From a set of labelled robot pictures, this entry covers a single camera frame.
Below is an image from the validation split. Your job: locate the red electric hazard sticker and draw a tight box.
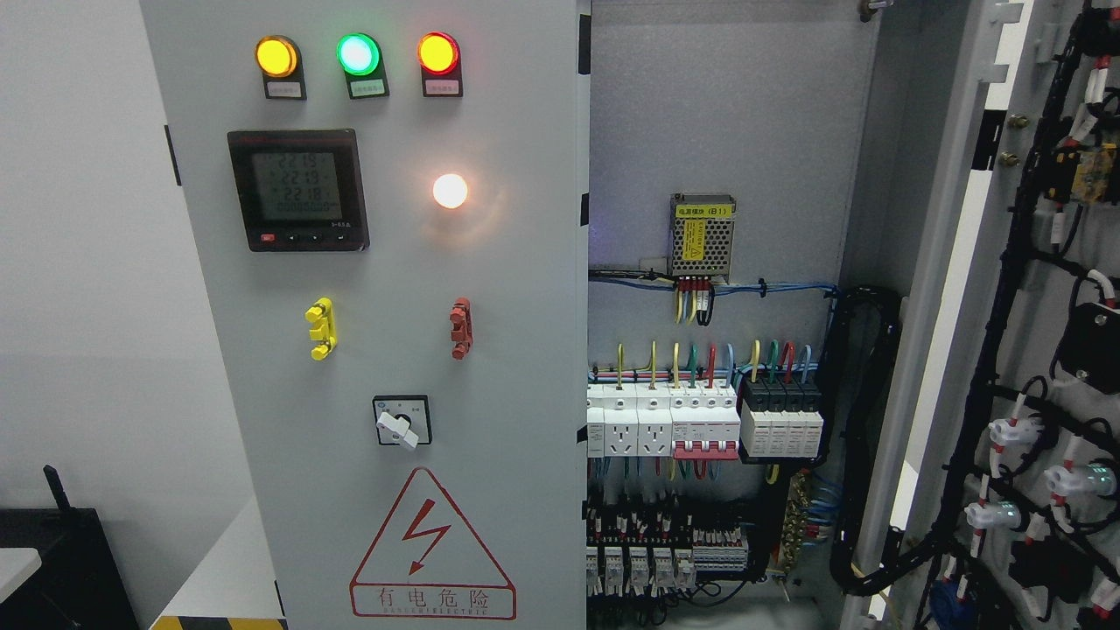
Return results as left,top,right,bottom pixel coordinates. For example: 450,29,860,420
349,467,517,620

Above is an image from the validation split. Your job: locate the black digital power meter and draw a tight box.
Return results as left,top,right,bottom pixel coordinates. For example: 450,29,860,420
227,129,368,252

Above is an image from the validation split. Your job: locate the black box at left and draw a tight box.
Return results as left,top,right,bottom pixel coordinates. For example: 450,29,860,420
1,464,139,629

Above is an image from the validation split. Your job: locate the white glowing indicator lamp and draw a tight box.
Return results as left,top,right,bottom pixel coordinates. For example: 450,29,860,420
431,174,469,210

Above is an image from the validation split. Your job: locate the white rotary selector switch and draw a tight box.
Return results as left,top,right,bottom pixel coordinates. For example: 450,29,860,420
372,395,432,451

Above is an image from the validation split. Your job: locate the white socket breaker row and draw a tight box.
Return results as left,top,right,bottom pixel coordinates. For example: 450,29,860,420
585,382,740,461

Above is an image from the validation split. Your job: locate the yellow terminal post block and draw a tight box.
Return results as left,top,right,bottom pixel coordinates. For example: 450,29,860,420
304,297,339,361

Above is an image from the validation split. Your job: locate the red indicator lamp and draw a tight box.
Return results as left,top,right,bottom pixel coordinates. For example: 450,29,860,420
416,31,463,98

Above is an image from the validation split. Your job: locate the red terminal post block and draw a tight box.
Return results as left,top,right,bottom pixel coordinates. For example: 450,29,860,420
449,297,473,361

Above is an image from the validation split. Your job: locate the grey cabinet door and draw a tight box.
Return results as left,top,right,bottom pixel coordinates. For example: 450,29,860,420
140,1,591,629
831,1,1117,629

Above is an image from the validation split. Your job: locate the black white surge protector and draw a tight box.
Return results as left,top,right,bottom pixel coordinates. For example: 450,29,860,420
739,376,824,461

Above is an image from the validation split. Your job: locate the green indicator lamp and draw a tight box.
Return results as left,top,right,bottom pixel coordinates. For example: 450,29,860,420
336,33,389,100

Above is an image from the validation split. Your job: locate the lower relay terminal row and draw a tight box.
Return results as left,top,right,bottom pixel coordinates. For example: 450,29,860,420
584,497,752,601

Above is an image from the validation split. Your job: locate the black cable conduit right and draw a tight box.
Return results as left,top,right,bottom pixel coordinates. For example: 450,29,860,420
818,285,955,597

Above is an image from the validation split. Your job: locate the yellow indicator lamp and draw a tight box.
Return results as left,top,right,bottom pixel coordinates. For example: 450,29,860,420
255,33,305,101

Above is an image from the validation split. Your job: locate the brass ground terminal bar right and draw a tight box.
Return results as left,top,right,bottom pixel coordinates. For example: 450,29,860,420
780,469,809,556

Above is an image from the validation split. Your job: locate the metal mesh power supply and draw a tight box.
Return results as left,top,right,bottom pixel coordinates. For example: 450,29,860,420
668,194,737,277

